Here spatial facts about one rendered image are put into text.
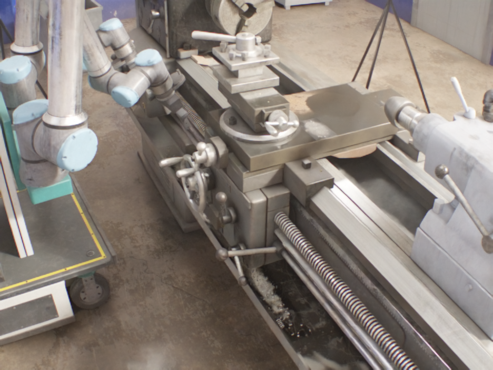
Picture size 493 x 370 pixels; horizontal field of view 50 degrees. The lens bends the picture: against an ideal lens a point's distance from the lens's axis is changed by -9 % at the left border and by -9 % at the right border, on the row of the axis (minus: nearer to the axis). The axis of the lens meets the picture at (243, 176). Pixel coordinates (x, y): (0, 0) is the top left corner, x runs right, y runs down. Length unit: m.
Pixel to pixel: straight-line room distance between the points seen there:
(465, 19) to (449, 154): 4.12
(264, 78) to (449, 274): 0.86
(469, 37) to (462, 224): 4.19
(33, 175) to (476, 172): 1.42
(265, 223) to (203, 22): 1.12
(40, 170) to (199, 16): 1.04
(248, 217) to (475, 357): 0.84
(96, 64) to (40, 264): 0.83
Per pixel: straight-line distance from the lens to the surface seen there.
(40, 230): 2.49
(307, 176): 1.69
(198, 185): 1.89
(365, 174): 2.01
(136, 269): 2.69
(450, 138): 1.41
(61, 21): 1.71
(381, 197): 1.91
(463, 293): 1.39
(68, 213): 2.55
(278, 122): 1.68
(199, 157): 1.77
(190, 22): 2.56
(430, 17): 5.84
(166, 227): 2.90
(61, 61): 1.73
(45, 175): 2.01
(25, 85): 2.38
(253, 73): 1.84
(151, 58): 2.01
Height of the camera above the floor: 1.82
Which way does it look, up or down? 34 degrees down
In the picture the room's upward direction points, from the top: straight up
